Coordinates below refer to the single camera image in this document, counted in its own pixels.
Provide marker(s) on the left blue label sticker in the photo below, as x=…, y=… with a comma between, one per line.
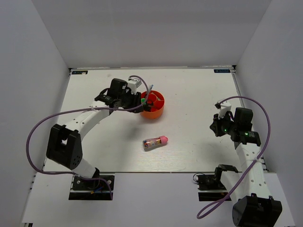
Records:
x=79, y=72

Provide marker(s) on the right blue label sticker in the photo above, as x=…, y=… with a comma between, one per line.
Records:
x=222, y=71

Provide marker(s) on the orange round organizer container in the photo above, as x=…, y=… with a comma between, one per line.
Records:
x=155, y=106

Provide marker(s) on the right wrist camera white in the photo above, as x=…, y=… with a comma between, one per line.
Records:
x=223, y=107

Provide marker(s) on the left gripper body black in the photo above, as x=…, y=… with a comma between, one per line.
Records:
x=128, y=100

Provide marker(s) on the green black highlighter marker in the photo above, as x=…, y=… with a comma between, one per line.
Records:
x=143, y=100

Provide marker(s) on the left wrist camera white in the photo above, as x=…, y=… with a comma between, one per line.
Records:
x=133, y=84

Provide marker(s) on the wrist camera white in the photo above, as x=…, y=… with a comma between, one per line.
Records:
x=133, y=84
x=223, y=107

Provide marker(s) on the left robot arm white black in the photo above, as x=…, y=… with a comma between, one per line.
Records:
x=65, y=141

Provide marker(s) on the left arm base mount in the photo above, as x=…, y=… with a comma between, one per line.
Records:
x=96, y=190

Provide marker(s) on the blue label sticker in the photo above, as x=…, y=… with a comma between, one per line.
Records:
x=79, y=72
x=222, y=71

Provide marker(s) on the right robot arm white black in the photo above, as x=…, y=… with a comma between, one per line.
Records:
x=253, y=204

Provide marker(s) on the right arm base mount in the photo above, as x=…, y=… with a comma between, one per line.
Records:
x=210, y=187

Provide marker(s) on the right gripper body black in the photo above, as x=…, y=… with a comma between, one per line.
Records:
x=227, y=125

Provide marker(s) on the pink capped eraser bottle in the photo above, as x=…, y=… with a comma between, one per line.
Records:
x=150, y=144

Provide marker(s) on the black handled scissors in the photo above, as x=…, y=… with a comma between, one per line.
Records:
x=149, y=106

